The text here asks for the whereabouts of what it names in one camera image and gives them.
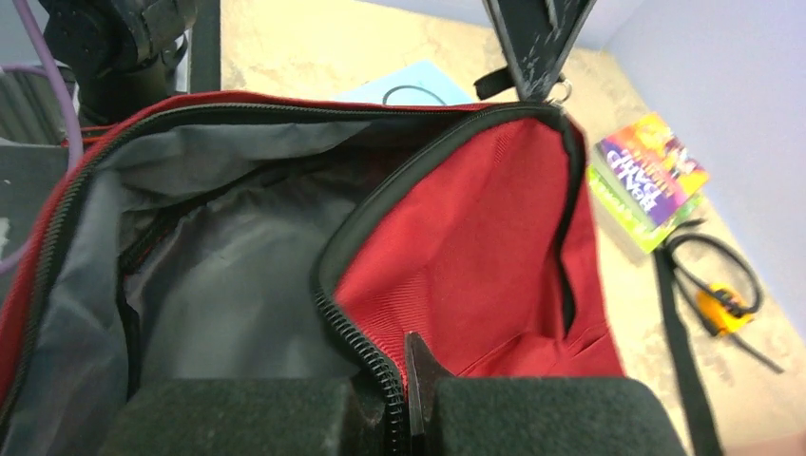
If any purple Roald Dahl book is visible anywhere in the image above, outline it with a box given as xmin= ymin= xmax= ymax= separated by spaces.
xmin=590 ymin=112 xmax=710 ymax=228

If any red student backpack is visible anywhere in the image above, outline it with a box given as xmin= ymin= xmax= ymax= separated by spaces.
xmin=1 ymin=91 xmax=627 ymax=455

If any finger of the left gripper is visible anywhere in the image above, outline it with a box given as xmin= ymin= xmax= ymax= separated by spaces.
xmin=481 ymin=0 xmax=595 ymax=103

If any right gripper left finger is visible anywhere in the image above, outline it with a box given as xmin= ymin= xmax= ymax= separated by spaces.
xmin=100 ymin=378 xmax=378 ymax=455

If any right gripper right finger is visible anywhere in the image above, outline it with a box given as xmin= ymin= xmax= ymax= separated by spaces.
xmin=405 ymin=332 xmax=685 ymax=455

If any black cable with orange tag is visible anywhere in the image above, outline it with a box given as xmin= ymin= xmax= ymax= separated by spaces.
xmin=654 ymin=218 xmax=786 ymax=375

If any light blue notebook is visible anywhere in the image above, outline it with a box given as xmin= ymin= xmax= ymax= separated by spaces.
xmin=335 ymin=61 xmax=474 ymax=106

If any green paperback book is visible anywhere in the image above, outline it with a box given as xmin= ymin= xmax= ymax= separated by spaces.
xmin=587 ymin=155 xmax=704 ymax=254

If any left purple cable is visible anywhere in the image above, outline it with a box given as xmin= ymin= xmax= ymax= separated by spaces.
xmin=0 ymin=0 xmax=86 ymax=278

